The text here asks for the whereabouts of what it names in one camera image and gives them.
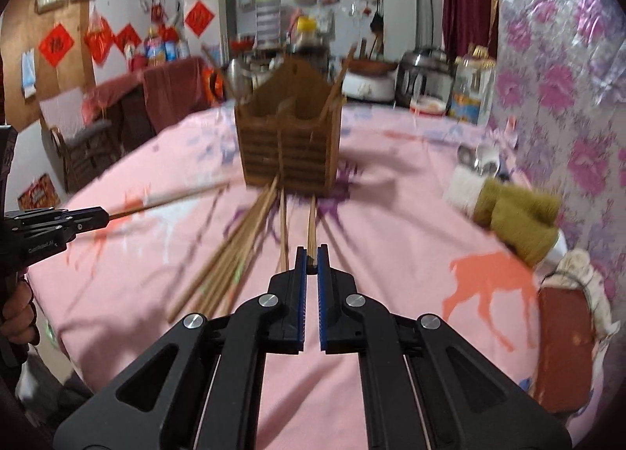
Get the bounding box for wooden chopstick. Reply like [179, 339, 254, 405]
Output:
[319, 43, 356, 120]
[277, 190, 289, 272]
[109, 181, 230, 220]
[194, 180, 277, 319]
[307, 196, 317, 266]
[203, 188, 276, 317]
[167, 178, 278, 323]

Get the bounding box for person's left hand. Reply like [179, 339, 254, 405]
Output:
[1, 278, 40, 345]

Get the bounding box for wooden chair with cushion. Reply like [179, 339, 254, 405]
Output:
[39, 88, 121, 194]

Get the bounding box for red brown leather wallet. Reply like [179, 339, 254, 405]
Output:
[531, 287, 595, 415]

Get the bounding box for red cloth covered side table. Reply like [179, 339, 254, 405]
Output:
[82, 57, 208, 151]

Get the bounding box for red diamond fu poster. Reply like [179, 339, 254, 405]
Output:
[38, 23, 74, 68]

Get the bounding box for olive green white glove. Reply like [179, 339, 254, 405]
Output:
[444, 166, 568, 268]

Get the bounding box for metal spoons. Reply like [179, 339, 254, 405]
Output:
[457, 144, 501, 177]

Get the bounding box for wooden slatted utensil holder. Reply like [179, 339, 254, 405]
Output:
[234, 56, 343, 196]

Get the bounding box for white refrigerator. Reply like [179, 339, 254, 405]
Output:
[182, 0, 237, 66]

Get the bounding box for wooden chopstick in holder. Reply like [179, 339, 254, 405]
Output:
[319, 43, 356, 120]

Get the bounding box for white rice cooker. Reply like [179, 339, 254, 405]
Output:
[342, 71, 395, 104]

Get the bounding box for silver black rice cooker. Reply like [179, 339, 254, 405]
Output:
[395, 47, 453, 107]

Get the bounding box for clear plastic oil bottle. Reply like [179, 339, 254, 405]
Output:
[448, 45, 496, 126]

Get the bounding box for dark soy sauce bottle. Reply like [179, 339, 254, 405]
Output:
[289, 16, 329, 60]

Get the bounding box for floral plastic wall covering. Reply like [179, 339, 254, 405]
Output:
[492, 0, 625, 310]

